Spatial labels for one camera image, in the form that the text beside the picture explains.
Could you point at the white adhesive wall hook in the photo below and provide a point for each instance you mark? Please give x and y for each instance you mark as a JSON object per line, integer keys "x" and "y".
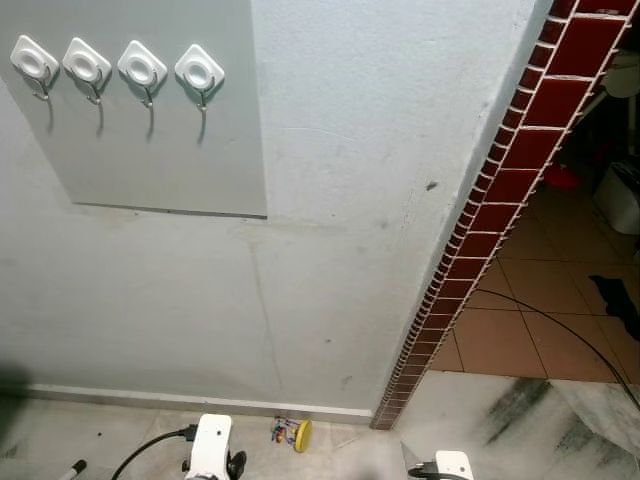
{"x": 86, "y": 66}
{"x": 141, "y": 68}
{"x": 33, "y": 60}
{"x": 199, "y": 70}

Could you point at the red plastic bowl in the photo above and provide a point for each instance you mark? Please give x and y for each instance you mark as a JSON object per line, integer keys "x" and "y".
{"x": 563, "y": 178}

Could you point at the white plastic bin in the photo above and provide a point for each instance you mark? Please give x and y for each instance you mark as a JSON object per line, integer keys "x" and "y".
{"x": 622, "y": 200}

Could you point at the grey wall panel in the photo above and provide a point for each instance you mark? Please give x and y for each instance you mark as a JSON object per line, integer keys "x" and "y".
{"x": 150, "y": 160}

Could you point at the red tiled wall edge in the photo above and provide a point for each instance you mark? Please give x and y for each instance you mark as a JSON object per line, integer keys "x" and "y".
{"x": 556, "y": 100}

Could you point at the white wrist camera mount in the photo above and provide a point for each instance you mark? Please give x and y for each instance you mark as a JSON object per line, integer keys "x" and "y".
{"x": 455, "y": 467}
{"x": 210, "y": 445}

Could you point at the white plastic chair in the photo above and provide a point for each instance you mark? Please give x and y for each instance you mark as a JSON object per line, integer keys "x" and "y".
{"x": 622, "y": 80}

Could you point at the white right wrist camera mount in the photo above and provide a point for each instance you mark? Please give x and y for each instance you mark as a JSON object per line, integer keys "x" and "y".
{"x": 455, "y": 467}

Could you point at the silver rod with black tip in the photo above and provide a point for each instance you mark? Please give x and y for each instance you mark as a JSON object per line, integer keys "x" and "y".
{"x": 72, "y": 468}

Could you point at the black cloth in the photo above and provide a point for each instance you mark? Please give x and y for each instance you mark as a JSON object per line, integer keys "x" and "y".
{"x": 615, "y": 298}

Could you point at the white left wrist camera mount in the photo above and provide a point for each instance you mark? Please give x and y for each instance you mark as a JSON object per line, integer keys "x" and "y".
{"x": 210, "y": 445}

